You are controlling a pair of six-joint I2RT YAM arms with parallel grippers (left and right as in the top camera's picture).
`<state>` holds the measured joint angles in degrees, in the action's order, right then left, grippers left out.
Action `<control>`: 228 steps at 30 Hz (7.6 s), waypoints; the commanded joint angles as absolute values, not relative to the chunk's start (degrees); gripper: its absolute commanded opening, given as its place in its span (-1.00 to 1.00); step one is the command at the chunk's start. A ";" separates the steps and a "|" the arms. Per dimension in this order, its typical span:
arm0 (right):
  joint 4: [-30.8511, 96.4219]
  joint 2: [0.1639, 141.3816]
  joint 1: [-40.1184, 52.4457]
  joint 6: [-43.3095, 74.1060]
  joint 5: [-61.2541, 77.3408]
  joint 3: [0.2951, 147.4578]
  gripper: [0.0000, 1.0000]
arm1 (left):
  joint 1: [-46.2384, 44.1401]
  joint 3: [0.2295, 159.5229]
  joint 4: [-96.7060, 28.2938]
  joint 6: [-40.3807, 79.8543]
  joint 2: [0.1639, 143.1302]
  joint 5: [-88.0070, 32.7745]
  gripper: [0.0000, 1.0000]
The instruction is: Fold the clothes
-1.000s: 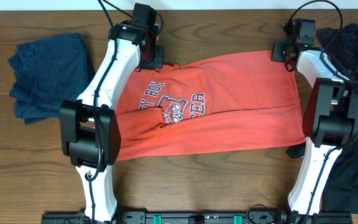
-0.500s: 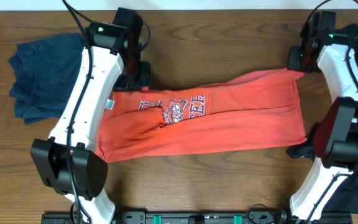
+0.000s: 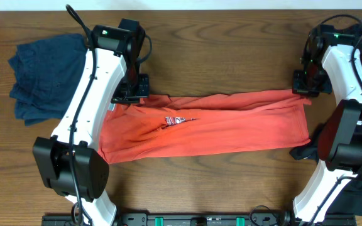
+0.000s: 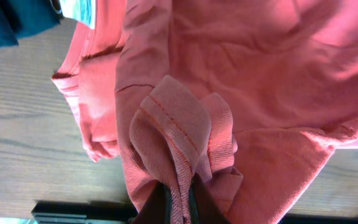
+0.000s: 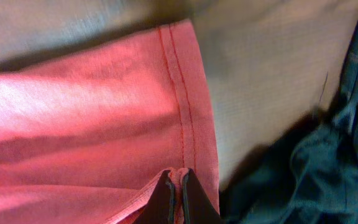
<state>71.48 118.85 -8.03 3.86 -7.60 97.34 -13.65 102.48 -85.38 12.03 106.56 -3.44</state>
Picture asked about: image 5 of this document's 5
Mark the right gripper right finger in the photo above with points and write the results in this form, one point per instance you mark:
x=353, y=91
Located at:
x=197, y=208

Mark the black crumpled garment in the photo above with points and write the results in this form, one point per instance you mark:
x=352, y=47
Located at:
x=310, y=175

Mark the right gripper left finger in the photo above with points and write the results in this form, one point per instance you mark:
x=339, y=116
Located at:
x=160, y=207

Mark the red printed t-shirt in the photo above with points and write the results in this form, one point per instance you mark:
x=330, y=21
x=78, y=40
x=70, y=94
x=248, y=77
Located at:
x=85, y=138

